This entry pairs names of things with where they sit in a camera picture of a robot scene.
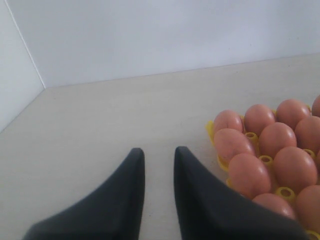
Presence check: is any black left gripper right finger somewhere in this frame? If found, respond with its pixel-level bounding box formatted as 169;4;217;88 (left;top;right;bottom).
174;146;309;240

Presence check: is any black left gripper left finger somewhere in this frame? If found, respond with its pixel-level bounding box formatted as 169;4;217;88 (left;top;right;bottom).
24;148;145;240

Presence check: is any brown egg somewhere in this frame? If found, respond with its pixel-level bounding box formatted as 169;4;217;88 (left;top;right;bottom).
244;104;276;136
311;95;320;117
294;116;320;153
273;146;318;194
213;109;244;134
276;98;311;125
258;122;297;158
295;185;320;233
213;128;256;163
252;193;296;220
228;153;272;199

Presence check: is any yellow plastic egg tray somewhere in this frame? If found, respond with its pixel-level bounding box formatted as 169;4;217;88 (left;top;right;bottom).
205;104;320;240

